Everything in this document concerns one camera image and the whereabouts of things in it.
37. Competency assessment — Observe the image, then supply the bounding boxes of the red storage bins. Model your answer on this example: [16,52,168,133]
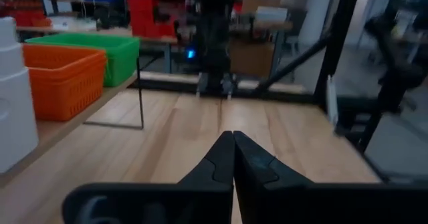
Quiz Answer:
[126,0,178,39]

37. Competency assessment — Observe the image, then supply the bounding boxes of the silver frame bracket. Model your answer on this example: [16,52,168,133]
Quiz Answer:
[325,76,338,126]

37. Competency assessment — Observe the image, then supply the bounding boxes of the green plastic mesh basket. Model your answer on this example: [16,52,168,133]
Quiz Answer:
[104,58,138,88]
[25,32,140,53]
[103,48,140,63]

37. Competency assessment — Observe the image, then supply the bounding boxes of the orange plastic mesh basket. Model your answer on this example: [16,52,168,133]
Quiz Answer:
[29,73,105,122]
[26,60,108,80]
[21,43,108,64]

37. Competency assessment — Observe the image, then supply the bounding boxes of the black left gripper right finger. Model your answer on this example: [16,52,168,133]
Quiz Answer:
[233,131,428,224]

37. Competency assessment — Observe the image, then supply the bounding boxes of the black aluminium rig frame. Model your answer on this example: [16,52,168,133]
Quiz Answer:
[136,0,428,185]

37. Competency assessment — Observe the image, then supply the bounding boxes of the wooden shelf with black legs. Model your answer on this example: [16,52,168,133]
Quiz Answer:
[0,58,145,188]

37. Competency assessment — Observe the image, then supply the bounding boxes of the brown cardboard box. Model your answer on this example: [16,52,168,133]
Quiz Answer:
[229,38,275,80]

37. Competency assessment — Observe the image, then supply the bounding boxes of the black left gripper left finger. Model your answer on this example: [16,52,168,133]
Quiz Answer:
[61,130,235,224]

